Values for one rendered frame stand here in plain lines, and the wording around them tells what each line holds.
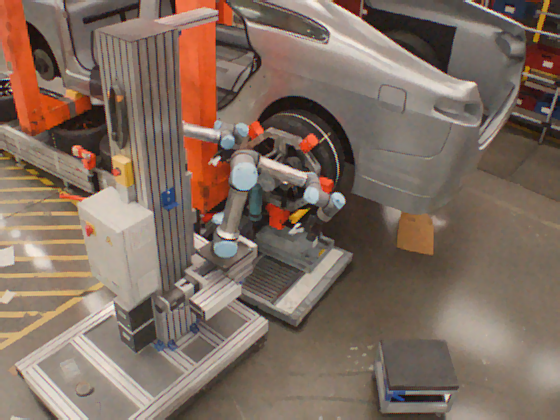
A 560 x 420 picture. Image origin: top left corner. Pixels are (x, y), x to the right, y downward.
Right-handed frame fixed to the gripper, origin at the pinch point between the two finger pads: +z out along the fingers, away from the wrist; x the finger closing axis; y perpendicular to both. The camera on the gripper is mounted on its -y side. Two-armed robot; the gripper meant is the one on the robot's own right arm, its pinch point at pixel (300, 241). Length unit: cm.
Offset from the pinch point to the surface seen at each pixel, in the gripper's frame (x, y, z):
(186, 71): 97, 73, -7
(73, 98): 183, 186, 150
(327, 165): -7, 74, -2
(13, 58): 229, 143, 109
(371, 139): -18, 79, -32
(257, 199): 16, 68, 46
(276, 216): -3, 73, 54
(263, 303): -22, 27, 88
